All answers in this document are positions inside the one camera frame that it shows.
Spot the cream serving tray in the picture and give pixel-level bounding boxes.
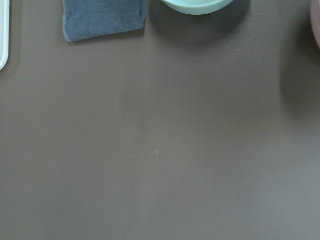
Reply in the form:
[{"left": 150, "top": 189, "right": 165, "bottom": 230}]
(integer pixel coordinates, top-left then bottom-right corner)
[{"left": 0, "top": 0, "right": 11, "bottom": 70}]

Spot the mint green bowl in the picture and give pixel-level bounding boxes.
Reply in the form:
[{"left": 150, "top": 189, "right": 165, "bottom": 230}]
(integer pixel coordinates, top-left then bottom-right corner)
[{"left": 162, "top": 0, "right": 234, "bottom": 16}]

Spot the grey folded cloth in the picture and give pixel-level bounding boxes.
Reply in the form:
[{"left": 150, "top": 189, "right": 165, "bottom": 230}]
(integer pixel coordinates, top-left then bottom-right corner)
[{"left": 62, "top": 0, "right": 147, "bottom": 43}]

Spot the pink bowl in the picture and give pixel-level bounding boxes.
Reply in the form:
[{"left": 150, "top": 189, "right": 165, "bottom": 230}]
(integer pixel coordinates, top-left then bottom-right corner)
[{"left": 310, "top": 0, "right": 320, "bottom": 47}]

